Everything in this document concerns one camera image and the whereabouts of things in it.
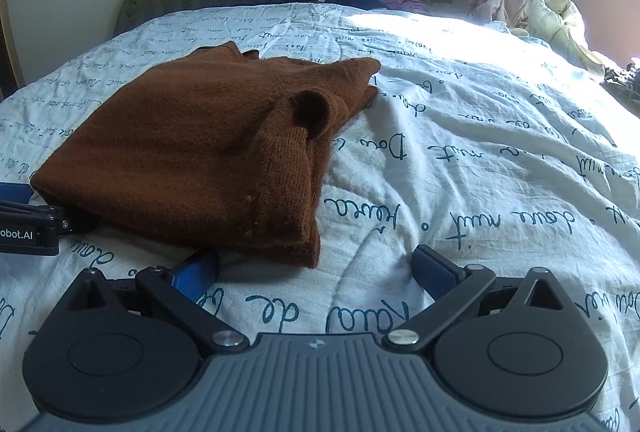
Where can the brown knit sweater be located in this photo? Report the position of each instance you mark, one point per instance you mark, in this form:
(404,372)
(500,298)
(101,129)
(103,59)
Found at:
(190,137)

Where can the purple cloth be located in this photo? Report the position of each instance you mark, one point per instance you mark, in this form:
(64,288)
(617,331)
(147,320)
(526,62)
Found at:
(404,4)

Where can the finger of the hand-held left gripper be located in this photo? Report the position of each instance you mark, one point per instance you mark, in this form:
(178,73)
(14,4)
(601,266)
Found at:
(65,219)
(12,192)

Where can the blue cloth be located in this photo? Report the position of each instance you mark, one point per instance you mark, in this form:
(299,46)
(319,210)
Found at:
(360,0)

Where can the white script-printed quilt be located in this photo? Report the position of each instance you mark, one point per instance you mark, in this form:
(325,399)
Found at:
(450,137)

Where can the dark cloth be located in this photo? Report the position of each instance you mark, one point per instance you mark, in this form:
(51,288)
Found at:
(625,85)

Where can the cream crumpled cloth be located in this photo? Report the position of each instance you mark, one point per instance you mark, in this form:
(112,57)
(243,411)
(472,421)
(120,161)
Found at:
(565,27)

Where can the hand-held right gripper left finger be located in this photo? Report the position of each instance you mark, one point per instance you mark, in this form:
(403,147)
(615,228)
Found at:
(197,275)

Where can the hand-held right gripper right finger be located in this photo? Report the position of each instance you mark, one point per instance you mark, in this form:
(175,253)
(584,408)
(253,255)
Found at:
(434,273)

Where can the pink crumpled cloth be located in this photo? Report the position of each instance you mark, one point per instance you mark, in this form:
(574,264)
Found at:
(500,2)

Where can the gold tower fan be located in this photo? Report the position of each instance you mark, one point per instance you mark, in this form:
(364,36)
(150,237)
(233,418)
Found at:
(11,42)

